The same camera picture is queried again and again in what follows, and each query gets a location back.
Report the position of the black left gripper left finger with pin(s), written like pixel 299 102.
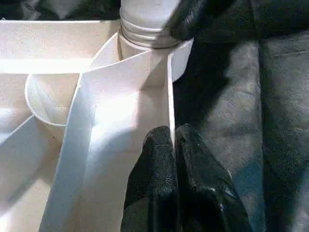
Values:
pixel 152 183

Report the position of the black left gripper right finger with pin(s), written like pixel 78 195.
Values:
pixel 205 188

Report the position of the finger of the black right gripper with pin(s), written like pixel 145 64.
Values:
pixel 198 19

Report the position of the white plastic table leg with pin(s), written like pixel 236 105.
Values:
pixel 144 14

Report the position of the white plastic table top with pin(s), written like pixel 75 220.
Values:
pixel 108 108

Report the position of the black work mat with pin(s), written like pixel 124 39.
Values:
pixel 241 108

